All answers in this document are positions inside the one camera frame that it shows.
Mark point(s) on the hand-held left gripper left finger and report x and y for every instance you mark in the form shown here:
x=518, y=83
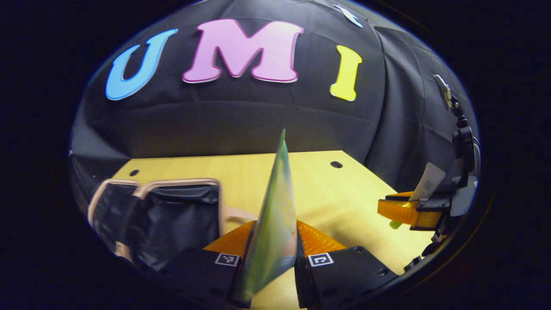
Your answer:
x=202, y=275

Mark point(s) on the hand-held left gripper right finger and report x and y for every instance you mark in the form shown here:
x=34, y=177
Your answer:
x=344, y=275

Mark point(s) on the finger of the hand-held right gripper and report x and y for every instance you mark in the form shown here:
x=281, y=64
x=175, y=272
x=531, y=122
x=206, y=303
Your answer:
x=404, y=213
x=398, y=196

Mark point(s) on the light green skincare tube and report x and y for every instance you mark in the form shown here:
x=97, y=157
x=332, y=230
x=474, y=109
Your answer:
x=428, y=181

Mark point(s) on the pink suitcase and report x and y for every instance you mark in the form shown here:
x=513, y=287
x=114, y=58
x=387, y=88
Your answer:
x=181, y=224

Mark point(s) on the black backdrop cloth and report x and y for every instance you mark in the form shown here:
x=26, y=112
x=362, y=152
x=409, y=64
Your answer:
x=241, y=120

